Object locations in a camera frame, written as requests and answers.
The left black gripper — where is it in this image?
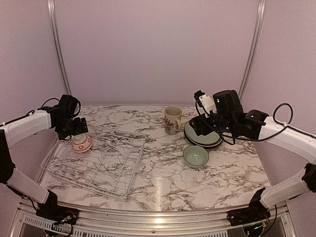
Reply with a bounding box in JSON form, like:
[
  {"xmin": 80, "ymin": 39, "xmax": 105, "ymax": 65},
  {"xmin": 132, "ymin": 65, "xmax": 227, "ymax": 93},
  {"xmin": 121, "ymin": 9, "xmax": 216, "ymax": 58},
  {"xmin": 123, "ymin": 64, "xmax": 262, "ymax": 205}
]
[{"xmin": 56, "ymin": 117, "xmax": 88, "ymax": 140}]

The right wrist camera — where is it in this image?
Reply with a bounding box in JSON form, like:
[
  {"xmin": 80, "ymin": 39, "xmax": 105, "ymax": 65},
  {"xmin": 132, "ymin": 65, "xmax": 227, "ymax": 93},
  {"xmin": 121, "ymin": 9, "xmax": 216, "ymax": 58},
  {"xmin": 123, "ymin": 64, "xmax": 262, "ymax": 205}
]
[{"xmin": 194, "ymin": 90, "xmax": 217, "ymax": 118}]

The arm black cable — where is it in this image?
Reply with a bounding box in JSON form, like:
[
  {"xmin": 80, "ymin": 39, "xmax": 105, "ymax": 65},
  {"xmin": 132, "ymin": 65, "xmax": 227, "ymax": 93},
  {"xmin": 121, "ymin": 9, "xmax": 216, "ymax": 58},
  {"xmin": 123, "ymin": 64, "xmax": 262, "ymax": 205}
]
[
  {"xmin": 195, "ymin": 100, "xmax": 316, "ymax": 223},
  {"xmin": 37, "ymin": 98, "xmax": 82, "ymax": 141}
]

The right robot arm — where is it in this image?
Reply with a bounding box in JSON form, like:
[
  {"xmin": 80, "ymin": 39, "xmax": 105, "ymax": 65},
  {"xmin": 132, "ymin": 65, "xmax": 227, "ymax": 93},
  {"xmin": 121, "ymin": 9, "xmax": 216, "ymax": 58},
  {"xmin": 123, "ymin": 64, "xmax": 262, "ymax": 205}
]
[{"xmin": 189, "ymin": 90, "xmax": 316, "ymax": 221}]

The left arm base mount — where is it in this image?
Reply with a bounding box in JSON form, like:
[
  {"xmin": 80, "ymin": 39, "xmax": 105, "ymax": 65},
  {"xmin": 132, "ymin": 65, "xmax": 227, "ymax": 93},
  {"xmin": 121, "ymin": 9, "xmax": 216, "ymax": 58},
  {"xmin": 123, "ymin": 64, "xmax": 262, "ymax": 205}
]
[{"xmin": 36, "ymin": 190, "xmax": 79, "ymax": 225}]

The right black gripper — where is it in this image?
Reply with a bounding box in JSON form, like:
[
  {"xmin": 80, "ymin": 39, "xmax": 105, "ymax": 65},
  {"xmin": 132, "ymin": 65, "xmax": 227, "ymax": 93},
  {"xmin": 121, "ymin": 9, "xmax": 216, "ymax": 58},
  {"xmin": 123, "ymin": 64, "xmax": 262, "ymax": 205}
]
[{"xmin": 190, "ymin": 113, "xmax": 236, "ymax": 135}]

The front aluminium rail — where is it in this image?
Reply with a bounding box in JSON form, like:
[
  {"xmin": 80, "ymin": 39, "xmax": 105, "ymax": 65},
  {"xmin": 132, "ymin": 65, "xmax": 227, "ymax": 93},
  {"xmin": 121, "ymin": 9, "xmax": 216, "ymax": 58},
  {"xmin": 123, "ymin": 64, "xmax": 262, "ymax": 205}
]
[{"xmin": 14, "ymin": 204, "xmax": 297, "ymax": 237}]

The right aluminium frame post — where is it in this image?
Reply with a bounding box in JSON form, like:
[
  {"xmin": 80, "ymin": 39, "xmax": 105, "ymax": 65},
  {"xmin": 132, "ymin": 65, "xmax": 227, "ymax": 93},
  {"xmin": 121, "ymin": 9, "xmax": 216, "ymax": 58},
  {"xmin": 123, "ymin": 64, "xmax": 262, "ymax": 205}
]
[{"xmin": 238, "ymin": 0, "xmax": 267, "ymax": 102}]

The patterned beige tall cup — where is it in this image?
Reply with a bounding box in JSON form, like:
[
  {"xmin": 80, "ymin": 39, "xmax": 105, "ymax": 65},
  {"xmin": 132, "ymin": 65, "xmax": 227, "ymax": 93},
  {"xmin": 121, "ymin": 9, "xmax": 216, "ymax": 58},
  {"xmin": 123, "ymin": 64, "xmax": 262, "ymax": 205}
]
[{"xmin": 164, "ymin": 106, "xmax": 182, "ymax": 135}]

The black red plate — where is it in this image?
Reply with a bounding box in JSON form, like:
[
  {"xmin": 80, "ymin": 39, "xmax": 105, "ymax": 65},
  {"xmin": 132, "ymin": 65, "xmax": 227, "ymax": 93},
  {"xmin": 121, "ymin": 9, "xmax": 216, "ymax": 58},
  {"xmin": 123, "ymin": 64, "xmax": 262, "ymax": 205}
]
[{"xmin": 184, "ymin": 123, "xmax": 225, "ymax": 149}]

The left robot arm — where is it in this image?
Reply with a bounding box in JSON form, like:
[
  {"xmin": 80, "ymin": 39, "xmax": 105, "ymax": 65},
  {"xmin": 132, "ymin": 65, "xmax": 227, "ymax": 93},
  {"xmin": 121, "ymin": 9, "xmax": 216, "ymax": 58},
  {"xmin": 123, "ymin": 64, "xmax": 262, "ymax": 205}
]
[{"xmin": 0, "ymin": 94, "xmax": 92, "ymax": 220}]

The small pale green cup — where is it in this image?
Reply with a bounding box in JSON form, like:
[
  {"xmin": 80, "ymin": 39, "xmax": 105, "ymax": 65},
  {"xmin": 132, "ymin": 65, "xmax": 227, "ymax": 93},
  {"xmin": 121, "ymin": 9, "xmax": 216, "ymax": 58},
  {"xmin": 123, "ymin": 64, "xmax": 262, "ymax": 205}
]
[{"xmin": 183, "ymin": 145, "xmax": 209, "ymax": 168}]

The white red small bowl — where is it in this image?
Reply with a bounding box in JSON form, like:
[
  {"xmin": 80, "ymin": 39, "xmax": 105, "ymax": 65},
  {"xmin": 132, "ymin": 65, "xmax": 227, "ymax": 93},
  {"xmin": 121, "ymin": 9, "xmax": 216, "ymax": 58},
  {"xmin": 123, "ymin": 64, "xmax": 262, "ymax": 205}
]
[{"xmin": 72, "ymin": 133, "xmax": 92, "ymax": 153}]

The left aluminium frame post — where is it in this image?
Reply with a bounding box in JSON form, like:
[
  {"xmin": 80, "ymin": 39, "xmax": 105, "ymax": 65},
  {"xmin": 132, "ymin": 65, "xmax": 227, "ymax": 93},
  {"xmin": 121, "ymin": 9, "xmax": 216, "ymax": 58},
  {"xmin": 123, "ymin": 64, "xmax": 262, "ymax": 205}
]
[{"xmin": 47, "ymin": 0, "xmax": 72, "ymax": 95}]

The aluminium frame post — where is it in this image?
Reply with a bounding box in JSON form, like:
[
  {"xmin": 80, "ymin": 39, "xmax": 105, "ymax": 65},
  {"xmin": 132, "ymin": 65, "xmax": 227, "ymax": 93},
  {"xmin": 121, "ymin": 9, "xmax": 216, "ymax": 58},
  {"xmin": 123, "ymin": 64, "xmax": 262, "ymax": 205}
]
[
  {"xmin": 47, "ymin": 0, "xmax": 72, "ymax": 95},
  {"xmin": 238, "ymin": 0, "xmax": 267, "ymax": 102}
]

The white wire dish rack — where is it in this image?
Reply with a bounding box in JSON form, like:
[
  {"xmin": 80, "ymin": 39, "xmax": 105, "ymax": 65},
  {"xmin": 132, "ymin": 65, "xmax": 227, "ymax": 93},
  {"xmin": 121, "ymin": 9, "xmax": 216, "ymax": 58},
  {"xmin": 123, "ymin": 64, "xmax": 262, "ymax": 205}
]
[{"xmin": 41, "ymin": 125, "xmax": 146, "ymax": 201}]

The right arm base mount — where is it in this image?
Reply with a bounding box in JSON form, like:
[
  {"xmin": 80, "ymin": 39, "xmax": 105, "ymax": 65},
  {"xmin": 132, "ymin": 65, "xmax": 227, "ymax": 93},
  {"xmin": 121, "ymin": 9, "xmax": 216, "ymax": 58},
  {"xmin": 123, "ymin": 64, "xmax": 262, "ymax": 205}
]
[{"xmin": 227, "ymin": 194, "xmax": 271, "ymax": 226}]

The large white plate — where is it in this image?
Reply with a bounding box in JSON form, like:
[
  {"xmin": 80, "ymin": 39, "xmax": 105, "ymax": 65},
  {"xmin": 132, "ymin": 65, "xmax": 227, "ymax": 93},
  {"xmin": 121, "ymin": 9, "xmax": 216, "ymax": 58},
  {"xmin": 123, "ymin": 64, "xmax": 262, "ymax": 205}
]
[{"xmin": 185, "ymin": 124, "xmax": 223, "ymax": 147}]

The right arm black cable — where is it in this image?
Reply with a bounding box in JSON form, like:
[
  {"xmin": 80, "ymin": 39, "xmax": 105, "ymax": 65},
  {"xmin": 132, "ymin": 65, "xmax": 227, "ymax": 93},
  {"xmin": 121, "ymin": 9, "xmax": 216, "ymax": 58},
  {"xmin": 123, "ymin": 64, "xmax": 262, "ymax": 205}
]
[{"xmin": 195, "ymin": 100, "xmax": 316, "ymax": 223}]

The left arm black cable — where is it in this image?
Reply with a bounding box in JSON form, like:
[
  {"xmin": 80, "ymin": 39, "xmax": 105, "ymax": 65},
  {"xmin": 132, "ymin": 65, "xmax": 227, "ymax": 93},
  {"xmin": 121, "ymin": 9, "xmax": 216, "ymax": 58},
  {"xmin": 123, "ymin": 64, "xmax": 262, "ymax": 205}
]
[{"xmin": 37, "ymin": 98, "xmax": 82, "ymax": 141}]

